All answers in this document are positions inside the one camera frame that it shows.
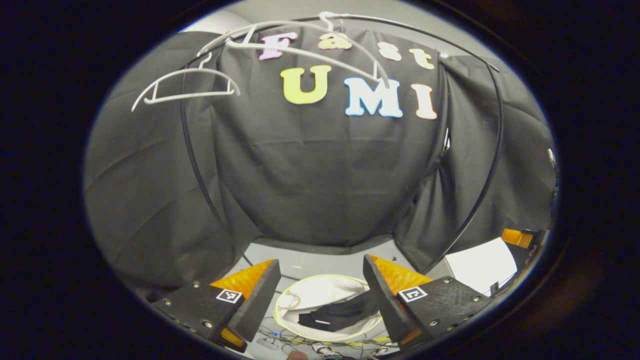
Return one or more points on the black knit garment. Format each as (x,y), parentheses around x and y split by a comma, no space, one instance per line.
(345,315)

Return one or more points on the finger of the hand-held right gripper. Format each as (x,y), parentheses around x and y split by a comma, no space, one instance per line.
(517,238)

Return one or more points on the black metal clothes rack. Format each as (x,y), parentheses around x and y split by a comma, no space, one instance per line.
(496,170)

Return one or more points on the white plastic clothes hanger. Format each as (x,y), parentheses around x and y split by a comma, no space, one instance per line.
(237,44)
(190,95)

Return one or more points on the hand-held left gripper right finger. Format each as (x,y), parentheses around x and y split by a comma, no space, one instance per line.
(387,307)

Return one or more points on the white round laundry hamper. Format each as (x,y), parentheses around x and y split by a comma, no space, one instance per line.
(325,295)

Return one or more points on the black backdrop cloth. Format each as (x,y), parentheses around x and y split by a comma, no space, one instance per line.
(310,175)

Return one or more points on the grey power strip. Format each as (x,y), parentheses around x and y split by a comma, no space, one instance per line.
(266,343)

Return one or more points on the white board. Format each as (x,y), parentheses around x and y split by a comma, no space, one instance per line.
(480,265)

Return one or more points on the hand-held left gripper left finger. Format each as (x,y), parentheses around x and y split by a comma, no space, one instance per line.
(260,302)

